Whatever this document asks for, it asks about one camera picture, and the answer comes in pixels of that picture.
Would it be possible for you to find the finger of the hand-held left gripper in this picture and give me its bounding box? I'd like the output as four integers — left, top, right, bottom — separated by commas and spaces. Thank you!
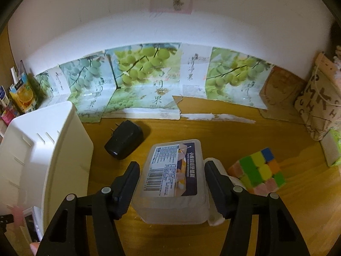
0, 214, 14, 233

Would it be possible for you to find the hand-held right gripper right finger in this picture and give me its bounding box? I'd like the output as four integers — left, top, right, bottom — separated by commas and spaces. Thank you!
204, 161, 311, 256

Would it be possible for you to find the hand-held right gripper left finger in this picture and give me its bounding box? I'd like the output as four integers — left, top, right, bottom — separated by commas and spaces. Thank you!
36, 161, 141, 256

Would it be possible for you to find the white digital camera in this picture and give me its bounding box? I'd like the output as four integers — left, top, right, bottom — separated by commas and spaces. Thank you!
22, 206, 45, 242

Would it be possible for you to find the clear plastic labelled box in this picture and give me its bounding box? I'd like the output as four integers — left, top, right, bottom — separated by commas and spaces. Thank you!
130, 138, 210, 225

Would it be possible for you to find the white plastic organizer bin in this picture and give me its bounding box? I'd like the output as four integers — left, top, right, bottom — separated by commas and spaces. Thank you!
0, 101, 94, 246

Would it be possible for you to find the white small dispenser box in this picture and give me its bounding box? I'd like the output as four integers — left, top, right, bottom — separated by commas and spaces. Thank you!
204, 157, 243, 227

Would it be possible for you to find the colourful puzzle cube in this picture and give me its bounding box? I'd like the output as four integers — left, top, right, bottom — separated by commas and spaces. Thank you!
226, 147, 287, 197

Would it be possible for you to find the black plug charger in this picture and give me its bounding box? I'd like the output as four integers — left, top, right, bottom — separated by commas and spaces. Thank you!
104, 120, 144, 161

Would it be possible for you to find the white torn tape strip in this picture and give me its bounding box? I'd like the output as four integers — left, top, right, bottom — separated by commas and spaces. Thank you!
179, 112, 256, 125

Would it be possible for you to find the folded grape print cardboard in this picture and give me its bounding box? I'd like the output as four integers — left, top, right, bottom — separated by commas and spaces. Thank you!
102, 42, 183, 121

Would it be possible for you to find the brown cardboard sheet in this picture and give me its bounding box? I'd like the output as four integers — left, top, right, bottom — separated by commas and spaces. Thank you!
259, 65, 307, 125

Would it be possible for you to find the dark blue small box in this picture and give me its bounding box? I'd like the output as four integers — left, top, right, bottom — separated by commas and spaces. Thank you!
0, 85, 10, 107

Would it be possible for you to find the green tissue pack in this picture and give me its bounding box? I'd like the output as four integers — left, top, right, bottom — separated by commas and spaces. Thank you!
319, 128, 341, 169

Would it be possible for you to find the printed fabric bag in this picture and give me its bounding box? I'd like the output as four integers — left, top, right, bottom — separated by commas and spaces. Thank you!
293, 52, 341, 142

